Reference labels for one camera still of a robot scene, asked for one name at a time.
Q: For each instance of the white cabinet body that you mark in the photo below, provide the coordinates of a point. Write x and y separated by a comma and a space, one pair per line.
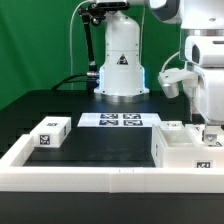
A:
176, 149

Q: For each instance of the white U-shaped fence frame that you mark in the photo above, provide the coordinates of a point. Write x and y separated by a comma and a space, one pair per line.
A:
15, 175

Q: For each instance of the small white box part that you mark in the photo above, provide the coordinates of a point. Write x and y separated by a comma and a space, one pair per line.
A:
51, 131

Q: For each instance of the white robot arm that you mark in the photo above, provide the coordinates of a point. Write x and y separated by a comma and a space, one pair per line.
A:
122, 75

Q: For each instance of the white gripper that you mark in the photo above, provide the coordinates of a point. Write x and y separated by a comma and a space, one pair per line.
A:
206, 54

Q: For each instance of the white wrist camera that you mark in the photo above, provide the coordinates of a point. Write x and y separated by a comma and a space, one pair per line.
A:
169, 79

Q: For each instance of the white marker tag sheet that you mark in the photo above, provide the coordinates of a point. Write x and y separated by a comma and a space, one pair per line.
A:
121, 120

